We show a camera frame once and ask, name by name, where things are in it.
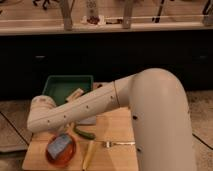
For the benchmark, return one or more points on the blue grey cloth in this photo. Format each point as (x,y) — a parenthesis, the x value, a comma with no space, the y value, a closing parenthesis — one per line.
(88,121)

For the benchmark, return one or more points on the blue sponge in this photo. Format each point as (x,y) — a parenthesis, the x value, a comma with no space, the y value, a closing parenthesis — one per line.
(58,145)

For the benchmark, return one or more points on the yellow banana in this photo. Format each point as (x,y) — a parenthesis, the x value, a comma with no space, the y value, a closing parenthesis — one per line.
(88,155)

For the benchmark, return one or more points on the green plastic tray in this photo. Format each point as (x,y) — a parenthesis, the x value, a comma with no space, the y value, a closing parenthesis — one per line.
(59,87)

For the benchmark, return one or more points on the tan wooden block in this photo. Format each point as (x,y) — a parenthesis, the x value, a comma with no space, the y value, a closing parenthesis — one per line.
(74,95)

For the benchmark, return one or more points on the red bowl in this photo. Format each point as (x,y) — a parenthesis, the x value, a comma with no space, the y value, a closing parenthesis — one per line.
(64,158)

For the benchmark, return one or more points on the silver fork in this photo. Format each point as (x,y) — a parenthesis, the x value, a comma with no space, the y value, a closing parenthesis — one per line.
(108,144)

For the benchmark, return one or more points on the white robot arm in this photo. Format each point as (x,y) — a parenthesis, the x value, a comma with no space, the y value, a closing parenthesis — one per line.
(160,117)

